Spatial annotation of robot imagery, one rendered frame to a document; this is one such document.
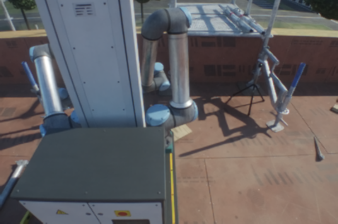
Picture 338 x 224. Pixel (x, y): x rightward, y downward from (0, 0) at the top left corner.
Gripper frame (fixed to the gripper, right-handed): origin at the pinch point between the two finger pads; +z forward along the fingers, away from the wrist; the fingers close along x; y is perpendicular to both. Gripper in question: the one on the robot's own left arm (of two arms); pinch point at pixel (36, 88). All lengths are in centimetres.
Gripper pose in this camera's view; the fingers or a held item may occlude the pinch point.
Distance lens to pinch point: 218.4
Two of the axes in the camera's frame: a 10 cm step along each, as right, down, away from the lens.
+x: -2.4, 6.0, -7.6
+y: 0.0, -7.9, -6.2
